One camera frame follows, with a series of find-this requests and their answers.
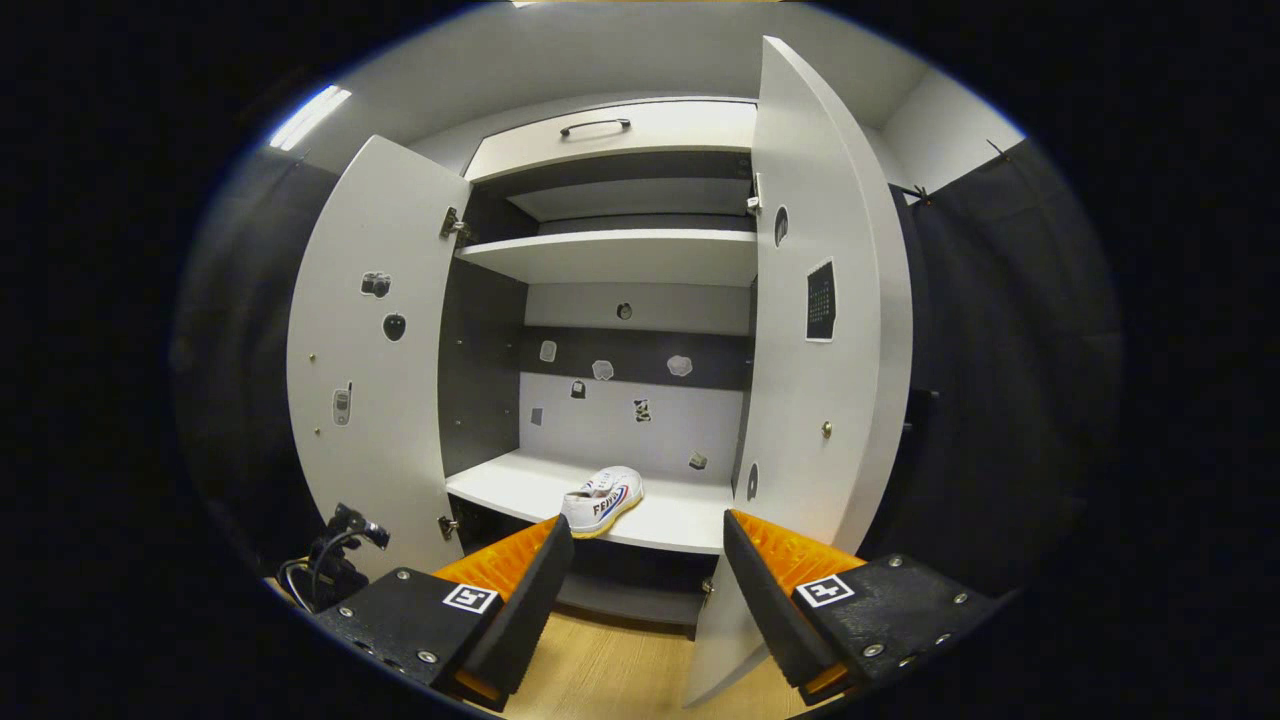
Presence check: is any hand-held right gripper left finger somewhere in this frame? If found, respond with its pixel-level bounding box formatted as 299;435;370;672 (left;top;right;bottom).
310;515;578;713

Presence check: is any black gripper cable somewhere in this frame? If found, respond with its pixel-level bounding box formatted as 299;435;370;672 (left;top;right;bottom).
278;530;346;611

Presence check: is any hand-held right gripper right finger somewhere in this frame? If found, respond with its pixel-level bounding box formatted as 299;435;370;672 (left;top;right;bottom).
722;508;1006;706

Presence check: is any black backdrop cloth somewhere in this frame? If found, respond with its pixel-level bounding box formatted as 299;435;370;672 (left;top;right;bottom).
175;140;1121;601

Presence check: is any white shoe cabinet door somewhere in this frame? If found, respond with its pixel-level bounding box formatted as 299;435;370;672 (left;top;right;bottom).
683;36;913;709
286;135;471;581

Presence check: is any white cabinet drawer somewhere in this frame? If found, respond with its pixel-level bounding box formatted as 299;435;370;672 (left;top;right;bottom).
465;99;758;184

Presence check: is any white striped canvas shoe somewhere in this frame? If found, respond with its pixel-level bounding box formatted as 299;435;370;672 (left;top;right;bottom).
560;466;645;540

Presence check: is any ceiling light panel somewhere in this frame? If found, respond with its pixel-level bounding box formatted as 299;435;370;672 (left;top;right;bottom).
268;85;353;153

